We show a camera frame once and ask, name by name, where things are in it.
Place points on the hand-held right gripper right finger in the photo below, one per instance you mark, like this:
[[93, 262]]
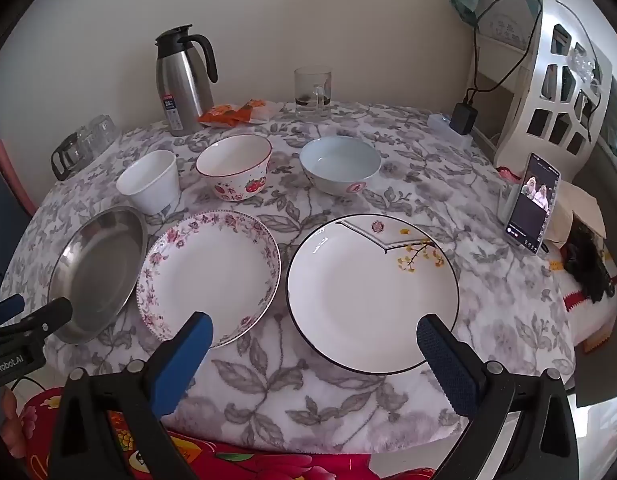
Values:
[[446, 365]]

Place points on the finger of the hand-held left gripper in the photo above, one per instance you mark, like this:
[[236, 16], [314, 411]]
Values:
[[43, 316], [6, 307]]

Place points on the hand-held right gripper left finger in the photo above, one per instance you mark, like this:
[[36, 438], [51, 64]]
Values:
[[186, 360]]

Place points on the pink floral rim plate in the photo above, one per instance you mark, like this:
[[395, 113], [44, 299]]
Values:
[[213, 270]]

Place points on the black rim yellow flower plate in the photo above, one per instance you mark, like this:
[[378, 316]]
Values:
[[368, 300]]

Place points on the white cup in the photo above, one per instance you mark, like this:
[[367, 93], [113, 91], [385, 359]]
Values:
[[153, 190]]

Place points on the strawberry print bowl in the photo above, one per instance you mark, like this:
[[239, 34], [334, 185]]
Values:
[[233, 160]]

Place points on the light blue bowl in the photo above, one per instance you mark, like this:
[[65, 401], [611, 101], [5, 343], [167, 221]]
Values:
[[338, 160]]

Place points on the red floral cloth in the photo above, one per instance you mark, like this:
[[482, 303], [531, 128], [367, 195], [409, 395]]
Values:
[[263, 465]]

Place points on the red white crochet mat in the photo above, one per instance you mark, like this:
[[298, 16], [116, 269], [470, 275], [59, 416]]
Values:
[[573, 305]]

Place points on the smartphone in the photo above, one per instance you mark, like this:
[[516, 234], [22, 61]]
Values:
[[530, 215]]

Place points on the black object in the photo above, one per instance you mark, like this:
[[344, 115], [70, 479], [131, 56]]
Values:
[[588, 265]]

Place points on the clear drinking glass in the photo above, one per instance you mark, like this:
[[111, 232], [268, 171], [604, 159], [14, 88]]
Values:
[[91, 140], [111, 132]]

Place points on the white power strip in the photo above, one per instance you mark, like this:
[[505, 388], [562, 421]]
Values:
[[441, 122]]

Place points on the orange snack packet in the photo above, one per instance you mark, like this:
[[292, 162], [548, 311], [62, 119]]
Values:
[[216, 116], [251, 110]]

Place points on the black charger adapter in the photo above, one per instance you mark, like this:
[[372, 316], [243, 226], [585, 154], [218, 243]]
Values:
[[462, 117]]

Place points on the stainless steel thermos jug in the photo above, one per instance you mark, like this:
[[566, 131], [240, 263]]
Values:
[[181, 85]]

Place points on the white cutout shelf rack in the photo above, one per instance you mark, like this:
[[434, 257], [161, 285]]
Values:
[[535, 85]]

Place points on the glass mug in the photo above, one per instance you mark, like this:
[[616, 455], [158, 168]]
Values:
[[308, 90]]

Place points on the clear glass cups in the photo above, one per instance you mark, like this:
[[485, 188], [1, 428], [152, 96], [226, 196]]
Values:
[[585, 65]]

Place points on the white printed box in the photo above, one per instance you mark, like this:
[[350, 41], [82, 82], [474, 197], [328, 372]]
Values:
[[503, 20]]

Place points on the teal bag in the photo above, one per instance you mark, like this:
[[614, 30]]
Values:
[[466, 2]]

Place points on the blue chair pink frame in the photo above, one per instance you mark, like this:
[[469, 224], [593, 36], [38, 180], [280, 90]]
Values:
[[3, 200]]

